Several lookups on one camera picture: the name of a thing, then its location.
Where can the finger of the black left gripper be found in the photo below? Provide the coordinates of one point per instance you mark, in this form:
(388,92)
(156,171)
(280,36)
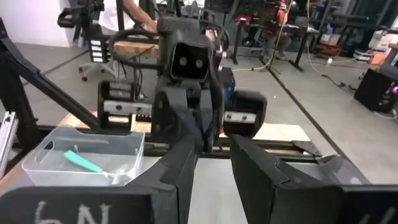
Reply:
(168,118)
(214,118)

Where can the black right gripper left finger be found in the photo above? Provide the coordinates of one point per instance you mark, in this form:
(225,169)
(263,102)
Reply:
(93,205)

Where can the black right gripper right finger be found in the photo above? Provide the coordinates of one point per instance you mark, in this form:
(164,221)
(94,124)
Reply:
(295,205)

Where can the dark grey plastic bin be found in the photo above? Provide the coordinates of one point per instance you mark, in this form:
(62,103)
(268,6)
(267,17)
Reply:
(339,171)

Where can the clear plastic bin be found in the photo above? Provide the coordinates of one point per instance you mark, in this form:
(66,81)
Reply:
(46,168)

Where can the grey table mat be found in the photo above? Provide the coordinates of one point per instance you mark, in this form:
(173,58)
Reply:
(214,193)

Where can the person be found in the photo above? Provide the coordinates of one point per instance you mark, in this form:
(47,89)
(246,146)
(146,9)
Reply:
(275,40)
(112,15)

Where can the wooden workbench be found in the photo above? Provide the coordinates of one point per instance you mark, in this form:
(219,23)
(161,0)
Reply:
(133,47)

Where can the white office chair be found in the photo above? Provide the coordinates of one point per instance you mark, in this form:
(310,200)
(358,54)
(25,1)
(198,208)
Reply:
(96,70)

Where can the black desk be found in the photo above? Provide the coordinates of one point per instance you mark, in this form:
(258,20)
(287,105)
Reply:
(295,31)

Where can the cardboard box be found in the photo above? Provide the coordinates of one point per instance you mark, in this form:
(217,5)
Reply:
(329,40)

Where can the silver aluminium profile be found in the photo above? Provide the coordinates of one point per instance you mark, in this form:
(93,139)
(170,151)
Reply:
(6,137)

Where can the black computer tower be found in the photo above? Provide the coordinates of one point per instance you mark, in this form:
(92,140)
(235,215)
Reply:
(376,90)

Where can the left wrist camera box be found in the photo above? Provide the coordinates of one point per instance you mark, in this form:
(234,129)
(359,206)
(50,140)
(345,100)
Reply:
(189,62)

